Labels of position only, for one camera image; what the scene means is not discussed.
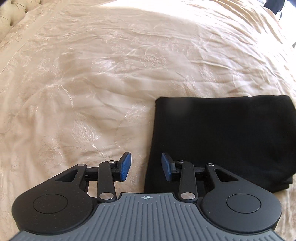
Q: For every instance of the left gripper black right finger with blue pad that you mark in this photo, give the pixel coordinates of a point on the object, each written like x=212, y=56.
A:
x=173, y=169

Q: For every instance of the cream embroidered bedspread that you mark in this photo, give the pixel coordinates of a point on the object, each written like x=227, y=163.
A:
x=79, y=80

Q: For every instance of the cream tufted headboard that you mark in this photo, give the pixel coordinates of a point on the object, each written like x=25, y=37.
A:
x=13, y=11

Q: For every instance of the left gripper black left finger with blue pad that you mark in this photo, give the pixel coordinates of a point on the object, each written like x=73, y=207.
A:
x=117, y=170

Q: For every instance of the black pants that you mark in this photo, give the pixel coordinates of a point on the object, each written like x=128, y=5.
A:
x=252, y=137

